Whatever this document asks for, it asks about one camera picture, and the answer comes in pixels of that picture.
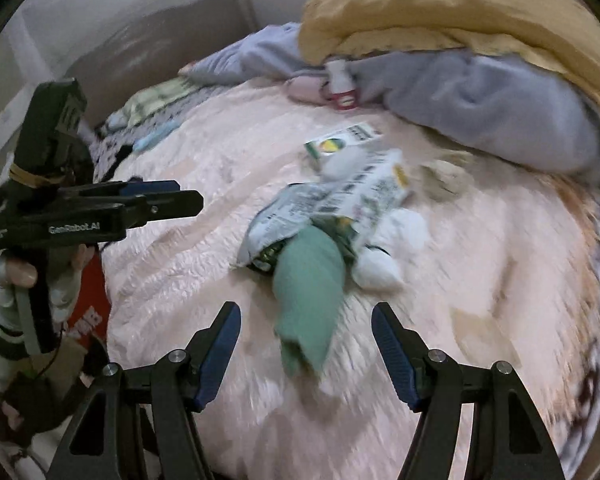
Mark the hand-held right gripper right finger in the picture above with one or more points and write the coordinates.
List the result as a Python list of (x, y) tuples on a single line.
[(395, 360)]

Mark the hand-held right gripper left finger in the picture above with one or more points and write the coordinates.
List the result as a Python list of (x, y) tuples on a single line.
[(220, 360)]

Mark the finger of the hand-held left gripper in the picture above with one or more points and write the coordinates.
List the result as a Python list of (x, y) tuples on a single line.
[(150, 187), (175, 205)]

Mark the white tissue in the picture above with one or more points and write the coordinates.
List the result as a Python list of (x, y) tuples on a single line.
[(387, 255)]

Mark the white printed plastic bag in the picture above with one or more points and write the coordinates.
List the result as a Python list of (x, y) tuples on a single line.
[(285, 215)]

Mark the mint green cloth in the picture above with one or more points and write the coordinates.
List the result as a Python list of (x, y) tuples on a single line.
[(307, 290)]

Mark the green white carton box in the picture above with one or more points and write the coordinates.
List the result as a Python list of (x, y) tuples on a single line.
[(337, 147)]

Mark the pale yellow wad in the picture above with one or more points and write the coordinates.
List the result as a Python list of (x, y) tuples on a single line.
[(445, 177)]

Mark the person's left hand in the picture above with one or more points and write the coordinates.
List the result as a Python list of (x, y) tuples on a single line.
[(67, 280)]

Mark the blue face mask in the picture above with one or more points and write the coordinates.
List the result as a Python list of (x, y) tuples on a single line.
[(152, 140)]

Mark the floral patterned bed sheet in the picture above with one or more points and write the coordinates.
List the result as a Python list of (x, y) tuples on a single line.
[(97, 152)]

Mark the green plaid cloth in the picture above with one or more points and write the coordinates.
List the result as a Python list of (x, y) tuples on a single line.
[(152, 100)]

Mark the red printed bag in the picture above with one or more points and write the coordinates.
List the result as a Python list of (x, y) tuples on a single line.
[(92, 305)]

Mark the pink quilted bedspread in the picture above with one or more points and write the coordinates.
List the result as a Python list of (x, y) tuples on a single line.
[(480, 270)]

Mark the white pill bottle pink label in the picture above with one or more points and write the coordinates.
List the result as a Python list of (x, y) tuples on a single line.
[(342, 85)]

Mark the grey fleece blanket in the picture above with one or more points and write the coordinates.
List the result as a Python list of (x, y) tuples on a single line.
[(455, 105)]

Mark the yellow ruffled pillow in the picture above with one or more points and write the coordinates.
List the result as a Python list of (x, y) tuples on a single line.
[(455, 10)]

